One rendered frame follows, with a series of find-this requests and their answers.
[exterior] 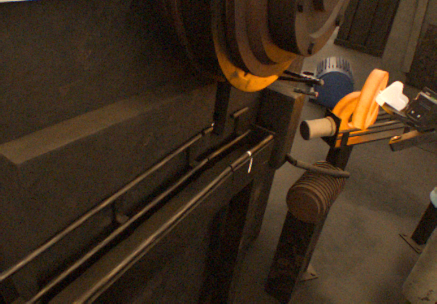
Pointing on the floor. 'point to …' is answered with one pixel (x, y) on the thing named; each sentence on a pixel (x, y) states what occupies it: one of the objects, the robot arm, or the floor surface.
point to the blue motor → (332, 82)
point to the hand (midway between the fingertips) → (372, 93)
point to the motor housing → (301, 228)
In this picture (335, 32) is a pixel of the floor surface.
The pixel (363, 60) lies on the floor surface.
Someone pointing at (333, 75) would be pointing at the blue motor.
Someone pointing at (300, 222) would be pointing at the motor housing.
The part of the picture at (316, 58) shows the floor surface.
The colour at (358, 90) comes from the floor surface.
